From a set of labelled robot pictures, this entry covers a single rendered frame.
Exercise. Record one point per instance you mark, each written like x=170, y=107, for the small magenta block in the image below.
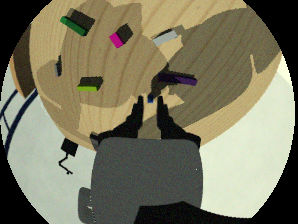
x=117, y=40

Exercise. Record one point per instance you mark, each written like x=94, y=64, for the purple rod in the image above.
x=172, y=78

